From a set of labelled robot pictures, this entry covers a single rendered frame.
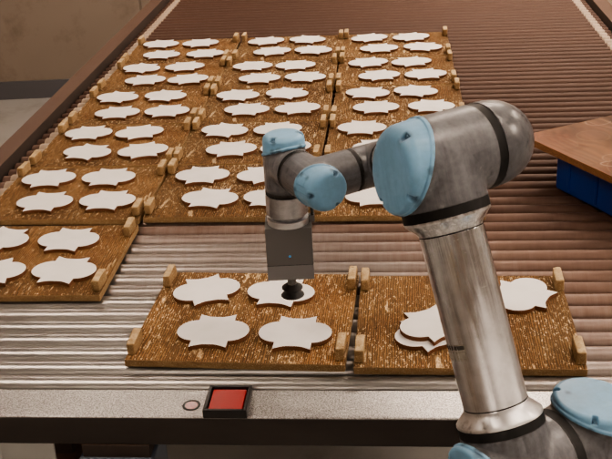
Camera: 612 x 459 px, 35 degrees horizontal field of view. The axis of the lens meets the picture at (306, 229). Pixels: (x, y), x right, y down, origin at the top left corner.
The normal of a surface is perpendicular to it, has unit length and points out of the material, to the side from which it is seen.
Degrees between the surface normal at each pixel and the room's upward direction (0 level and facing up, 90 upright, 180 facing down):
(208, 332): 0
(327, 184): 90
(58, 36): 90
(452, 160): 66
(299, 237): 90
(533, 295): 0
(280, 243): 90
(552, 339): 0
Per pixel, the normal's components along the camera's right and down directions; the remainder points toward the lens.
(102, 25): 0.00, 0.42
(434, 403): -0.05, -0.91
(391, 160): -0.91, 0.13
